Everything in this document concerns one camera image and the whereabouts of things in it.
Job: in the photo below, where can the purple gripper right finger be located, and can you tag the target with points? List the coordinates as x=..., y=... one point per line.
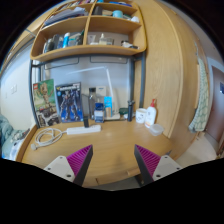
x=152, y=166

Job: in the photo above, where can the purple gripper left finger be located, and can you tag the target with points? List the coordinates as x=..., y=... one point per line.
x=73, y=167

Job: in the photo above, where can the black charger plug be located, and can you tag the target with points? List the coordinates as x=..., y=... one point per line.
x=86, y=121

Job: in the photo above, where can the clear plastic container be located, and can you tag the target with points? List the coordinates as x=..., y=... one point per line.
x=156, y=129

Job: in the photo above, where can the white power strip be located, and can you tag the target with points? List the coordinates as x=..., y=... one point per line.
x=83, y=130

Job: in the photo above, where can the white red-capped lotion bottle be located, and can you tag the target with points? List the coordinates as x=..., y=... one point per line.
x=150, y=114

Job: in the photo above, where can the white mug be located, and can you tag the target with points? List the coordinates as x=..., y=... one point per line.
x=140, y=115

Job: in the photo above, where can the small blue box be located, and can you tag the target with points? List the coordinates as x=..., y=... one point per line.
x=99, y=113

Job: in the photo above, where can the hanging green checked towel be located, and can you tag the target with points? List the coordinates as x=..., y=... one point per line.
x=201, y=114

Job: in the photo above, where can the black cylindrical bottle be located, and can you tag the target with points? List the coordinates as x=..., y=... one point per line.
x=130, y=110

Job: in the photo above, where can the teal bedding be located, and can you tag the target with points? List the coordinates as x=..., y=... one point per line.
x=10, y=139

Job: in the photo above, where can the blue robot model box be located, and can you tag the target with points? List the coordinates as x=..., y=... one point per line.
x=69, y=102

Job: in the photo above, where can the light blue card box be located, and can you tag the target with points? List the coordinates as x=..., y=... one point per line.
x=108, y=106

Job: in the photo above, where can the green Groot Lego box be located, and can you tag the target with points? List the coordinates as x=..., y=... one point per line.
x=45, y=104

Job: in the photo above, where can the wooden wardrobe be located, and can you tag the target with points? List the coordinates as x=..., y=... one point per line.
x=172, y=72

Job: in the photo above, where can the blue bottle on shelf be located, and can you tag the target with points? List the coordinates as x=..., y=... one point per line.
x=66, y=40

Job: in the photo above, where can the teal bowl on shelf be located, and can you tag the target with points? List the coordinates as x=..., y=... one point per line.
x=117, y=14

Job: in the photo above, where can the wooden wall shelf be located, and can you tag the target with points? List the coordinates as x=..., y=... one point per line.
x=130, y=37

